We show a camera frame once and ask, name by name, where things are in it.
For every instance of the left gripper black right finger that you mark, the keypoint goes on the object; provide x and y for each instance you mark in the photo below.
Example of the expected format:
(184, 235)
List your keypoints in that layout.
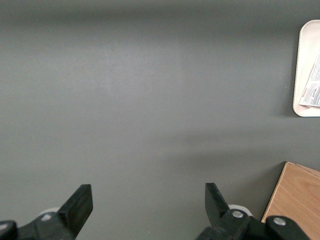
(217, 207)

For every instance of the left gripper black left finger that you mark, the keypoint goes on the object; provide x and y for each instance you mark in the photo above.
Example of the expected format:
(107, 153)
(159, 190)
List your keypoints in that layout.
(75, 212)

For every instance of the red printed cardboard box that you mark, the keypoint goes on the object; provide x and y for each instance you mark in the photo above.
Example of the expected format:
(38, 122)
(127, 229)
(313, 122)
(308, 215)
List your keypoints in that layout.
(313, 92)

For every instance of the cream plastic tray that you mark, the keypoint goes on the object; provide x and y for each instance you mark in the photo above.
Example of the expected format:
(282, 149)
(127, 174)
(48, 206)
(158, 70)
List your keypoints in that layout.
(303, 62)

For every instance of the wooden two-drawer cabinet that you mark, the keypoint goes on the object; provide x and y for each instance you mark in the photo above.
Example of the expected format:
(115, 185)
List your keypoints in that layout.
(295, 195)

